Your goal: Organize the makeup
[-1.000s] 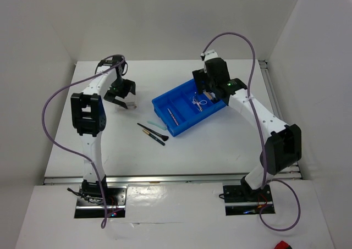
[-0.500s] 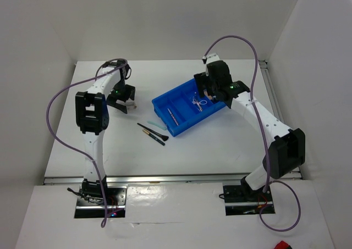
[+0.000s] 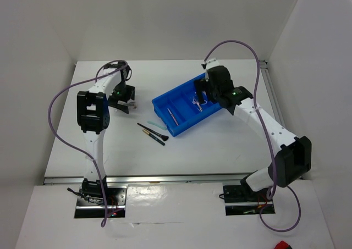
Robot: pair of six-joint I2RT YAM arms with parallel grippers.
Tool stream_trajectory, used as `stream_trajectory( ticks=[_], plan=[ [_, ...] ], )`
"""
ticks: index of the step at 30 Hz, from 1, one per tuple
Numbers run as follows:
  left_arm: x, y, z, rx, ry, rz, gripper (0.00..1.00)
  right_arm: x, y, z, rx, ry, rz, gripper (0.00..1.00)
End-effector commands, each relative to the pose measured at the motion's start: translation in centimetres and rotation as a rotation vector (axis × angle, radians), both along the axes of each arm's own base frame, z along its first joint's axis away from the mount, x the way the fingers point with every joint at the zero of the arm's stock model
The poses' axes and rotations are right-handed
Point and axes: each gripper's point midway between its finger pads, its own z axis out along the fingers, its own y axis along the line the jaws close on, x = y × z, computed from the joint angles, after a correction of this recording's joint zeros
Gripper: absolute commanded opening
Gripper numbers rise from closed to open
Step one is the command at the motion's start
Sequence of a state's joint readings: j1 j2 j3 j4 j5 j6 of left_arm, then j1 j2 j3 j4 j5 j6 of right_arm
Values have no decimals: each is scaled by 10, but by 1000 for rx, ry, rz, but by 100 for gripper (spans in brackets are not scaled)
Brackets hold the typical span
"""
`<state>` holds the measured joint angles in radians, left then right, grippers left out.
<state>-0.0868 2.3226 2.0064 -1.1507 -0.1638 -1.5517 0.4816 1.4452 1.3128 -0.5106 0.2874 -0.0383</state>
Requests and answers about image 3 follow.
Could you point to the aluminium side rail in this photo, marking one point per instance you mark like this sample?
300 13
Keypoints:
265 85

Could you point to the red black object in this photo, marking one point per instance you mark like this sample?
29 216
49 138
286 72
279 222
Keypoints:
282 245

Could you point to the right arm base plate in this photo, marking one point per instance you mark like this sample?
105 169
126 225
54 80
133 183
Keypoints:
237 202

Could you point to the false eyelash packet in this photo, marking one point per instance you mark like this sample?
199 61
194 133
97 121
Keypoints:
131 105

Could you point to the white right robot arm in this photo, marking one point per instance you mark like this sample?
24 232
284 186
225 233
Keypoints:
290 155

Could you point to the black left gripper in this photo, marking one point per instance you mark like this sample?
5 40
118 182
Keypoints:
130 92

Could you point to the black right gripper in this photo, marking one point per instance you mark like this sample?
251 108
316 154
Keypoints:
200 86

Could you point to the gold green mascara tube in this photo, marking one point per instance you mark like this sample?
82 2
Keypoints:
153 137

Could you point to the mint green spatula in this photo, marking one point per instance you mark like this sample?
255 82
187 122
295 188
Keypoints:
163 127

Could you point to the black makeup brush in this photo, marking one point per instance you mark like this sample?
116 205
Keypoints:
163 137

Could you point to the brown hair clip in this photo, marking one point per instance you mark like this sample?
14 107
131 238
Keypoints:
198 105

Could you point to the blue compartment tray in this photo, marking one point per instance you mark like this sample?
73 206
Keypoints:
179 100

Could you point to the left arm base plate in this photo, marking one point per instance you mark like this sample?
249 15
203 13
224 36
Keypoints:
91 207

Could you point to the aluminium front rail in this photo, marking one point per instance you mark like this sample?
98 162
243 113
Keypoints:
152 179

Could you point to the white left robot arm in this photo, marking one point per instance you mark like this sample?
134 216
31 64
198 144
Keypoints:
110 90

